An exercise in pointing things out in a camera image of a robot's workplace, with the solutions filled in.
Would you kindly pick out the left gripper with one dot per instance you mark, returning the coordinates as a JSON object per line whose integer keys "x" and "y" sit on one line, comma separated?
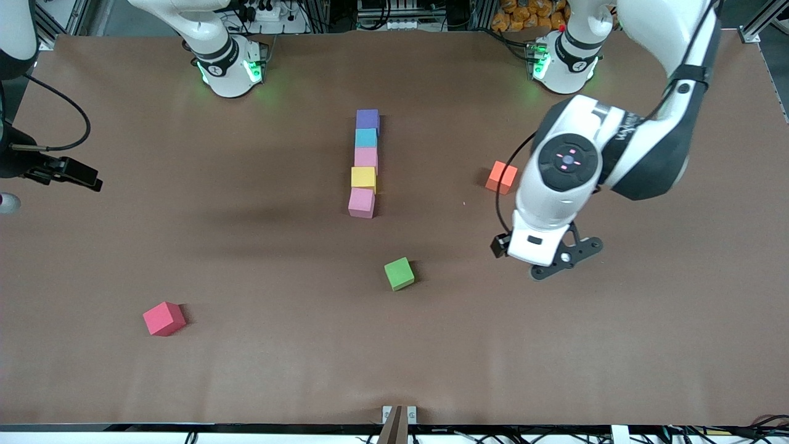
{"x": 498, "y": 246}

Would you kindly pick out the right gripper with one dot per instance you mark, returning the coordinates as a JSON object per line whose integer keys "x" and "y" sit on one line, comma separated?
{"x": 13, "y": 163}

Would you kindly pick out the pink foam cube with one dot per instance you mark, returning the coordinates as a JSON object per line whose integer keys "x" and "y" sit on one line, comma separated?
{"x": 365, "y": 157}
{"x": 360, "y": 201}

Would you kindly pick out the yellow foam cube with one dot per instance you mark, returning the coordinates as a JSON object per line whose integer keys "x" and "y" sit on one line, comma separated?
{"x": 363, "y": 177}

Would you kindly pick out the blue foam cube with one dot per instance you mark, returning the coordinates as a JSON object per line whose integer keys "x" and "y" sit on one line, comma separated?
{"x": 365, "y": 138}

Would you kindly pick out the purple foam cube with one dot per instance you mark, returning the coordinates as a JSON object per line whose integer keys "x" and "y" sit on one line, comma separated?
{"x": 367, "y": 119}

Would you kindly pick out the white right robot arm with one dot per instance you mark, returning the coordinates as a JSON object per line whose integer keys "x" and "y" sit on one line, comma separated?
{"x": 231, "y": 80}

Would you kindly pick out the orange foam cube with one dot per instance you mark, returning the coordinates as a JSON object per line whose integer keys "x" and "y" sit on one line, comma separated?
{"x": 499, "y": 176}

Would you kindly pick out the green foam cube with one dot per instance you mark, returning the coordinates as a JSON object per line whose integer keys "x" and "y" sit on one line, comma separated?
{"x": 399, "y": 273}

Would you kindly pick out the brown table cover sheet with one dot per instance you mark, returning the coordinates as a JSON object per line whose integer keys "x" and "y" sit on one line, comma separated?
{"x": 394, "y": 345}

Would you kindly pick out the red foam cube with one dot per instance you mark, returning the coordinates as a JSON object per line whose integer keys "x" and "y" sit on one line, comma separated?
{"x": 162, "y": 318}

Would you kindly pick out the brown tapered pole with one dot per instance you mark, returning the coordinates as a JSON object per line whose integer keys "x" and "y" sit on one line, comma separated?
{"x": 391, "y": 431}

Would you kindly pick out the orange bagged items pile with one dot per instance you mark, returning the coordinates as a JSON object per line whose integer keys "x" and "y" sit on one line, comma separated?
{"x": 524, "y": 15}

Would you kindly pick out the white power strip with plugs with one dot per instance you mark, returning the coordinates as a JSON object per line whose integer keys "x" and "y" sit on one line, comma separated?
{"x": 280, "y": 15}

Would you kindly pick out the aluminium frame profile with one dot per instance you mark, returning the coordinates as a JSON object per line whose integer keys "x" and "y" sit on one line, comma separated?
{"x": 767, "y": 15}
{"x": 52, "y": 31}

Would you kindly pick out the silver metal bracket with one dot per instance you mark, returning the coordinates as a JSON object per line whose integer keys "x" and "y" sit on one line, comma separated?
{"x": 412, "y": 414}

